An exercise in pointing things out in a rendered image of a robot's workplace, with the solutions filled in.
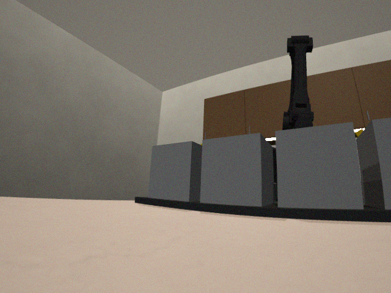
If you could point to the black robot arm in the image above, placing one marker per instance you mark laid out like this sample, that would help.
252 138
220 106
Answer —
298 46

